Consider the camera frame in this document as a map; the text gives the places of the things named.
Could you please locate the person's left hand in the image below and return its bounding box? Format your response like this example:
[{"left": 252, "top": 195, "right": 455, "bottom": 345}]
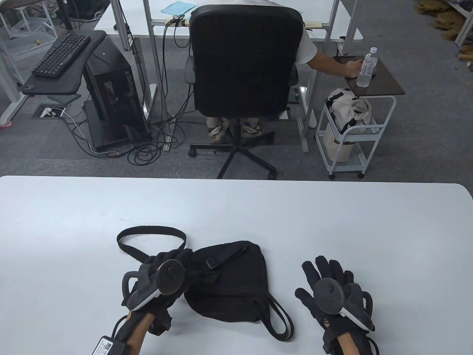
[{"left": 142, "top": 250, "right": 195, "bottom": 335}]

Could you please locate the person's right hand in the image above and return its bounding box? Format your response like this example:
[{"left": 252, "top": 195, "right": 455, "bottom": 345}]
[{"left": 295, "top": 256, "right": 354, "bottom": 341}]

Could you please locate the dark grey tracking controller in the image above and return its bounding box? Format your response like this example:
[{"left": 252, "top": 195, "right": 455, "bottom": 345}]
[
  {"left": 313, "top": 278, "right": 375, "bottom": 332},
  {"left": 121, "top": 260, "right": 186, "bottom": 312}
]

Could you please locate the black shoulder strap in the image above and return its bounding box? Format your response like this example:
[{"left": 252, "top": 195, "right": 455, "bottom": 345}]
[
  {"left": 116, "top": 226, "right": 187, "bottom": 264},
  {"left": 257, "top": 294, "right": 295, "bottom": 340}
]

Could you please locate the black fabric bag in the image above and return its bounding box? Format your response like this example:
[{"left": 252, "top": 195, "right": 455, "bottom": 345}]
[{"left": 183, "top": 240, "right": 276, "bottom": 323}]

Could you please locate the person's left forearm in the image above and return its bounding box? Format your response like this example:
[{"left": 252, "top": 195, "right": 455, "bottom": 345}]
[{"left": 111, "top": 311, "right": 159, "bottom": 355}]

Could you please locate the person's right forearm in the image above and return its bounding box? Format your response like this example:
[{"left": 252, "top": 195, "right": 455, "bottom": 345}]
[{"left": 323, "top": 331, "right": 379, "bottom": 355}]

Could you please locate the black wrist sensor box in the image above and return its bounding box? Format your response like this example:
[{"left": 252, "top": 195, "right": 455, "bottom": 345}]
[{"left": 91, "top": 335, "right": 127, "bottom": 355}]

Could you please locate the white tote bag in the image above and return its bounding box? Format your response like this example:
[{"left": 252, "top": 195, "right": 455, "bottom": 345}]
[{"left": 323, "top": 123, "right": 356, "bottom": 163}]

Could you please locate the black computer tower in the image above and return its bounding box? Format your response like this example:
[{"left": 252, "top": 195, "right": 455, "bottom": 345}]
[{"left": 82, "top": 37, "right": 150, "bottom": 149}]

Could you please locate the floor power outlet box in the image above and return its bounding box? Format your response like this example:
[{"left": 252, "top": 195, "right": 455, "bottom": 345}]
[{"left": 31, "top": 105, "right": 69, "bottom": 119}]

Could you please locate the white cart with brown top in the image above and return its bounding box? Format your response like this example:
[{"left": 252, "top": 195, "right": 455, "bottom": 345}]
[{"left": 315, "top": 55, "right": 406, "bottom": 180}]

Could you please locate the clear plastic water bottle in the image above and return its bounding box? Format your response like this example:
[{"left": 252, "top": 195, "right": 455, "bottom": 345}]
[{"left": 356, "top": 47, "right": 378, "bottom": 88}]

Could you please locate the black office chair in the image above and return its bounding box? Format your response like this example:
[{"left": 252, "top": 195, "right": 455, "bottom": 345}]
[{"left": 185, "top": 5, "right": 304, "bottom": 180}]

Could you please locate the black curved side desk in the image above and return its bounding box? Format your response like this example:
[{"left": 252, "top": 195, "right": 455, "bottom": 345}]
[{"left": 20, "top": 30, "right": 108, "bottom": 106}]

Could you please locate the black keyboard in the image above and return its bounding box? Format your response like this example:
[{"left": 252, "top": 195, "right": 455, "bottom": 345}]
[{"left": 32, "top": 32, "right": 91, "bottom": 79}]

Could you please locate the light blue paper folder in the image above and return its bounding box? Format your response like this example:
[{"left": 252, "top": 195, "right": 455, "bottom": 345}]
[{"left": 161, "top": 1, "right": 195, "bottom": 15}]

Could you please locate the black monitor stand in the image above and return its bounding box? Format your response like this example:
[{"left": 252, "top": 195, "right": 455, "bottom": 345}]
[{"left": 55, "top": 0, "right": 76, "bottom": 31}]

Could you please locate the pile of brown cardboard pieces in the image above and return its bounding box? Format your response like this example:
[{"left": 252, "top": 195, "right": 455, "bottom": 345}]
[{"left": 414, "top": 0, "right": 473, "bottom": 71}]

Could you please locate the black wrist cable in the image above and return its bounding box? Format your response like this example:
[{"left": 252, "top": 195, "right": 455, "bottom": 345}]
[{"left": 111, "top": 316, "right": 128, "bottom": 339}]

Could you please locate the tangle of black cables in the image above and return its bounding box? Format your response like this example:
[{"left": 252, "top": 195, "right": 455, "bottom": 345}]
[{"left": 126, "top": 18, "right": 194, "bottom": 167}]

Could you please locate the cream bag with black straps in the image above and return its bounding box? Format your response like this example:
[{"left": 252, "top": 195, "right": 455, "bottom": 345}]
[{"left": 325, "top": 88, "right": 374, "bottom": 134}]

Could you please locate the thin white cable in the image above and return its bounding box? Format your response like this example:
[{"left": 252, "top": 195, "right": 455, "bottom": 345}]
[{"left": 52, "top": 109, "right": 122, "bottom": 156}]

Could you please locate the white desk frame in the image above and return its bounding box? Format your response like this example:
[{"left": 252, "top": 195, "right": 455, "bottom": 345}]
[{"left": 0, "top": 48, "right": 29, "bottom": 126}]

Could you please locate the white desk with metal frame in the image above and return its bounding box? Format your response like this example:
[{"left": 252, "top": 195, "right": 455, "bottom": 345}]
[{"left": 93, "top": 0, "right": 364, "bottom": 153}]

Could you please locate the white wire rack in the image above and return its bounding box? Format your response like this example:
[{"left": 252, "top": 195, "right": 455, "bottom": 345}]
[{"left": 0, "top": 0, "right": 60, "bottom": 67}]

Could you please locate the white shelf frame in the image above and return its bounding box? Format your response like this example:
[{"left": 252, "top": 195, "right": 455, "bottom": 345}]
[{"left": 454, "top": 0, "right": 473, "bottom": 48}]

